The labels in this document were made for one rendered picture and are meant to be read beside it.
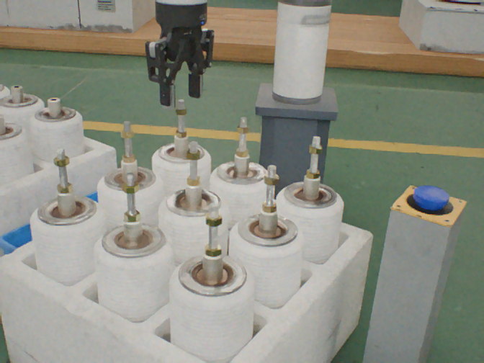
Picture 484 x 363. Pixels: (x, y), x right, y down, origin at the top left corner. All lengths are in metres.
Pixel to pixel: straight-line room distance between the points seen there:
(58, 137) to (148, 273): 0.48
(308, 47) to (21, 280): 0.59
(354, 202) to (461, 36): 1.40
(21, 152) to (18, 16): 1.80
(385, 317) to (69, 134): 0.65
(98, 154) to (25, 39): 1.66
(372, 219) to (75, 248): 0.74
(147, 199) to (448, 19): 1.96
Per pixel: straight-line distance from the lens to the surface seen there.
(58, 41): 2.65
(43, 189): 1.04
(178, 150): 0.91
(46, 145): 1.09
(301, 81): 1.01
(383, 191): 1.41
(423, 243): 0.68
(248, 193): 0.82
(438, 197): 0.68
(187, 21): 0.82
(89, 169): 1.10
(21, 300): 0.80
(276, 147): 1.03
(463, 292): 1.12
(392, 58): 2.49
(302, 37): 0.99
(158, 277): 0.68
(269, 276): 0.70
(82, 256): 0.75
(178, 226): 0.74
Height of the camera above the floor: 0.62
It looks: 27 degrees down
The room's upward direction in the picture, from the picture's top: 2 degrees clockwise
